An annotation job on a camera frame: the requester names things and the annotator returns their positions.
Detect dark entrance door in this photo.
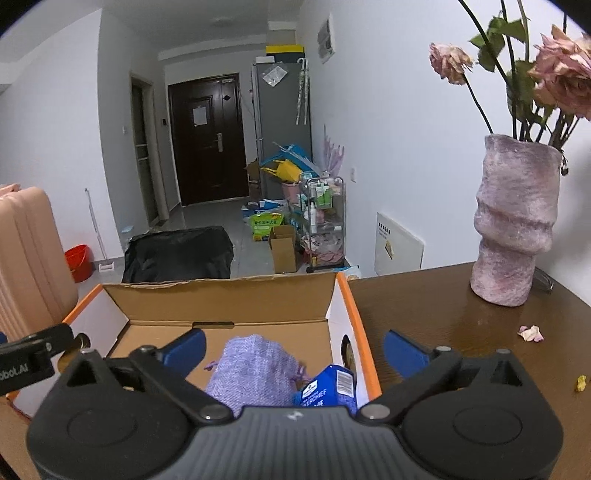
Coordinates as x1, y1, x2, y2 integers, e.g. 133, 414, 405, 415
167, 72, 250, 207

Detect lavender drawstring pouch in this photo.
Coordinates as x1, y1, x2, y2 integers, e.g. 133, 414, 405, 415
203, 335, 311, 418

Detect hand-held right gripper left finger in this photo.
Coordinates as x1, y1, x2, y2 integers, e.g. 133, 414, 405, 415
48, 329, 234, 424

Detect open cardboard box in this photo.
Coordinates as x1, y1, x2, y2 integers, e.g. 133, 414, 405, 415
245, 159, 262, 201

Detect pink ribbed suitcase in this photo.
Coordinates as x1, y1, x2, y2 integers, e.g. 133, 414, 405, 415
0, 184, 79, 344

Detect grey refrigerator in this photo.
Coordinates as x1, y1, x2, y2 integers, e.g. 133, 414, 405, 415
250, 59, 314, 185

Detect clear folded umbrella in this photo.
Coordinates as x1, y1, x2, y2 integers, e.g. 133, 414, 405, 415
295, 58, 309, 125

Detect red basin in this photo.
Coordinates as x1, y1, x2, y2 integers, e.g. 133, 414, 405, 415
65, 244, 93, 283

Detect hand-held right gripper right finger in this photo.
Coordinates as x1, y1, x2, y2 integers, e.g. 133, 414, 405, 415
356, 329, 541, 423

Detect blue handkerchief tissue box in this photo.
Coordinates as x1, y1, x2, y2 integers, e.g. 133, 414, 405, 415
291, 364, 358, 416

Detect yellow and black box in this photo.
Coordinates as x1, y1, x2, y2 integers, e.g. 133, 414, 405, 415
265, 45, 306, 64

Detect black eyeglasses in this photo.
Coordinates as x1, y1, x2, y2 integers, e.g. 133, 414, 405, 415
531, 270, 555, 294

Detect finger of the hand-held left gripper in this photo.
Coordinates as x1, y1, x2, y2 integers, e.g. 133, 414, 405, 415
0, 323, 75, 360

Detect black bag on floor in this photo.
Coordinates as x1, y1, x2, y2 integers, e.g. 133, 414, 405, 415
121, 226, 235, 284

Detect metal trolley with bottles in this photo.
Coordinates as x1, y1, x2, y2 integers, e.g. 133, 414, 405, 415
298, 175, 346, 274

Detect green and yellow bag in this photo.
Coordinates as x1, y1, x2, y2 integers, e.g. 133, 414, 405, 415
249, 212, 283, 241

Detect dried pink rose bouquet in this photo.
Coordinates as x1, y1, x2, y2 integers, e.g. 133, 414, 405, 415
428, 0, 591, 148

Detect purple feather decoration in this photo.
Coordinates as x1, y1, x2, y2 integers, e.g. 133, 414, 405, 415
322, 124, 346, 178

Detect red cardboard box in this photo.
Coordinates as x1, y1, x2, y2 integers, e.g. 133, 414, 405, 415
7, 271, 383, 418

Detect white wall panel box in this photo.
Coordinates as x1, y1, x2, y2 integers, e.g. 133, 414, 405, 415
318, 14, 335, 64

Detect blue and yellow bags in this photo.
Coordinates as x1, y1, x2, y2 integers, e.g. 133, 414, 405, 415
259, 143, 320, 183

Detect white mop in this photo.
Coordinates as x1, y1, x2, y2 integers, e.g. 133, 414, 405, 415
84, 188, 116, 273

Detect brown cardboard box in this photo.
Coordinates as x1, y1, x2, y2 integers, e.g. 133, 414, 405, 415
268, 224, 298, 274

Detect pink textured vase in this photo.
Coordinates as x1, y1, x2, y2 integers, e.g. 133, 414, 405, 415
470, 134, 564, 308

